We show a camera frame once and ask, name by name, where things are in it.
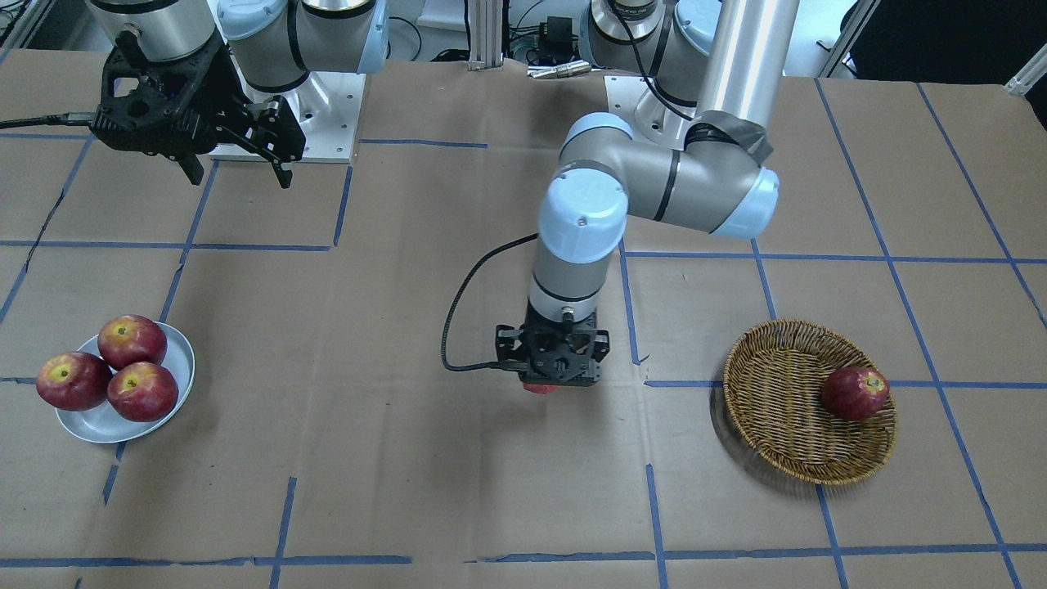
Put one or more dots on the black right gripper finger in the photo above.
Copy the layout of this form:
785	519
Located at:
269	130
192	167

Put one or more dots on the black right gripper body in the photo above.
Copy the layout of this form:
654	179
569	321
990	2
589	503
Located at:
214	84

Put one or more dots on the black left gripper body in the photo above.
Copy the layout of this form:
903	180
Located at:
600	344

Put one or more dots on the red yellow apple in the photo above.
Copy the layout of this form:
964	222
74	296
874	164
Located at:
541	389

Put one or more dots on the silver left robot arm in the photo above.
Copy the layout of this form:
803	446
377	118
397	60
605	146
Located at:
521	153

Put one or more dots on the red apple on plate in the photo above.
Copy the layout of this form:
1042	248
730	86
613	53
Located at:
74	381
129	339
143	392

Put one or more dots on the woven wicker basket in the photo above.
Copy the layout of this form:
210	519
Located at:
772	382

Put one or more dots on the red apple in basket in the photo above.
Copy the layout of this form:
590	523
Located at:
855	393

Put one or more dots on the black power adapter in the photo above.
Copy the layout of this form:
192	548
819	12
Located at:
557	44

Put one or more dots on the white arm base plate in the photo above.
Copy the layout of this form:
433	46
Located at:
328	106
656	114

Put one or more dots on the aluminium frame post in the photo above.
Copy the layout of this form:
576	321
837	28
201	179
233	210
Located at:
485	31

